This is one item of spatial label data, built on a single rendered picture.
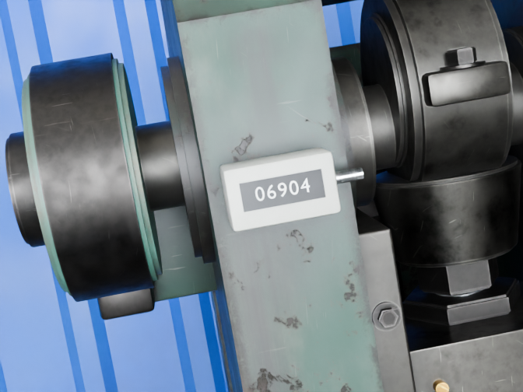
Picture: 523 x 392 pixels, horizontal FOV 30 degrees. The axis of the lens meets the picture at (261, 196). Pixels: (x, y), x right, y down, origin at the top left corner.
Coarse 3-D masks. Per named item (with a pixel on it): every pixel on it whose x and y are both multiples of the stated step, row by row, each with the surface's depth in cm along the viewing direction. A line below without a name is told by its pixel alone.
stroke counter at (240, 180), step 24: (240, 168) 60; (264, 168) 60; (288, 168) 61; (312, 168) 61; (360, 168) 63; (240, 192) 60; (264, 192) 61; (288, 192) 61; (312, 192) 61; (336, 192) 61; (240, 216) 61; (264, 216) 61; (288, 216) 61; (312, 216) 61
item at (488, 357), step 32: (416, 288) 83; (512, 288) 79; (416, 320) 79; (448, 320) 76; (480, 320) 76; (512, 320) 75; (416, 352) 72; (448, 352) 72; (480, 352) 72; (512, 352) 73; (416, 384) 72; (448, 384) 72; (480, 384) 73; (512, 384) 73
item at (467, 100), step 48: (384, 0) 73; (432, 0) 72; (480, 0) 71; (432, 48) 70; (480, 48) 70; (432, 96) 68; (480, 96) 68; (432, 144) 71; (480, 144) 72; (384, 192) 76; (432, 192) 74; (480, 192) 74; (432, 240) 75; (480, 240) 75; (432, 288) 79; (480, 288) 78
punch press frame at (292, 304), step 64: (192, 0) 64; (256, 0) 64; (320, 0) 64; (512, 0) 85; (192, 64) 63; (256, 64) 64; (320, 64) 64; (192, 128) 69; (256, 128) 64; (320, 128) 65; (192, 192) 69; (256, 256) 65; (320, 256) 66; (512, 256) 97; (256, 320) 66; (320, 320) 66; (256, 384) 66; (320, 384) 67
